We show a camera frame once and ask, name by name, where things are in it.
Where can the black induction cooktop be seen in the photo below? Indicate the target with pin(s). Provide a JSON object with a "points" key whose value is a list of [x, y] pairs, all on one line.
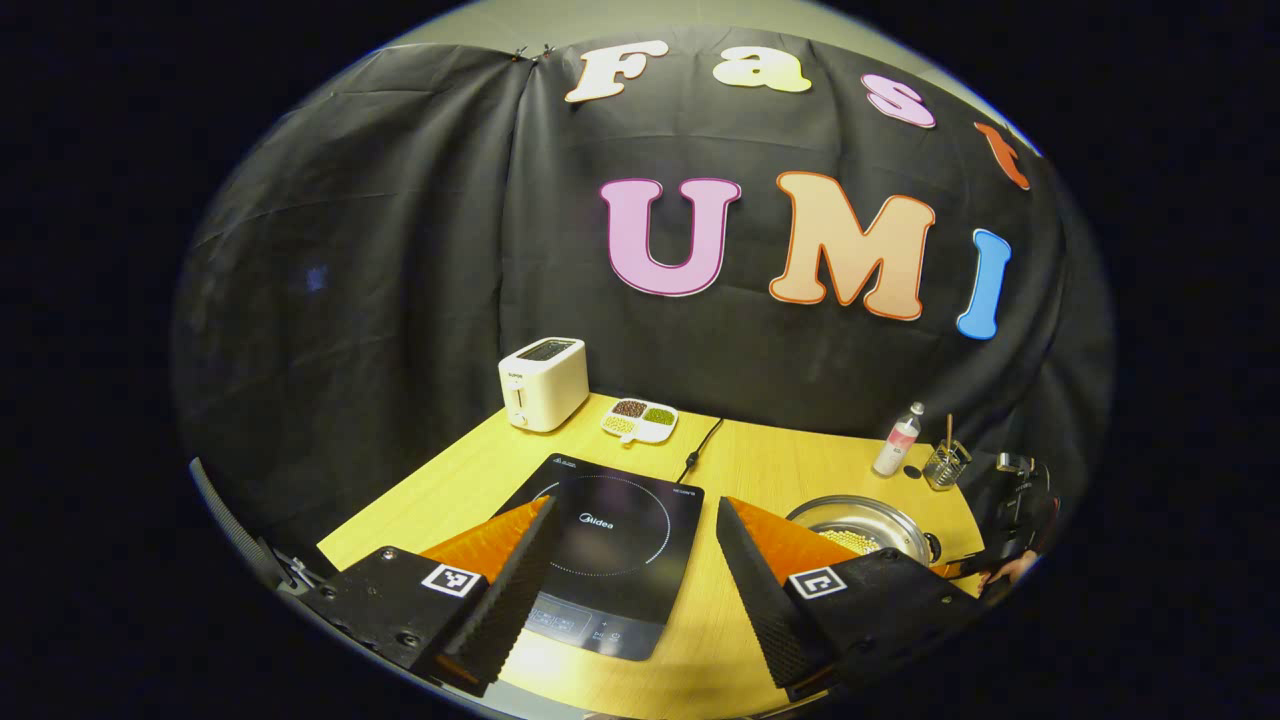
{"points": [[620, 530]]}

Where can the stainless steel pot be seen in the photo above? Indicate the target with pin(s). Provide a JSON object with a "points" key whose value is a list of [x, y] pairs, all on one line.
{"points": [[860, 515]]}

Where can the small glass jar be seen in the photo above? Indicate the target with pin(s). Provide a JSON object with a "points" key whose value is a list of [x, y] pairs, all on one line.
{"points": [[945, 468]]}

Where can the white divided bean dish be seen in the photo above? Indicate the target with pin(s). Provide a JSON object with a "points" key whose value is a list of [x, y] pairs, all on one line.
{"points": [[640, 420]]}

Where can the pile of soybeans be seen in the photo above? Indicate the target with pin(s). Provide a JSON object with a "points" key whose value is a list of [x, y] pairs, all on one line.
{"points": [[850, 541]]}

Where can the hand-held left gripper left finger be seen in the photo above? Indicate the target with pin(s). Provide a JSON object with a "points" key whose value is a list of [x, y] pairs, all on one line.
{"points": [[510, 600]]}

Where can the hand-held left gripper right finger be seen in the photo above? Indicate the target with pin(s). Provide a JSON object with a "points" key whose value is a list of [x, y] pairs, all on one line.
{"points": [[760, 600]]}

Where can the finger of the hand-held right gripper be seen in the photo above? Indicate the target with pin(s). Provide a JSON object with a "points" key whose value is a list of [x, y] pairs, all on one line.
{"points": [[960, 570]]}

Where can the clear bottle with pink label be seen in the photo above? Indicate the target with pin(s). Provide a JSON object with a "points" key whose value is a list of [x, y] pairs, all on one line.
{"points": [[897, 445]]}

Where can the white toaster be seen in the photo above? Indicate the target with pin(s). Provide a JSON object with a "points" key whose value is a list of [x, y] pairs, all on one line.
{"points": [[545, 385]]}

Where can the black backdrop cloth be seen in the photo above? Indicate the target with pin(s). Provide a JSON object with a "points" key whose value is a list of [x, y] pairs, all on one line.
{"points": [[400, 250]]}

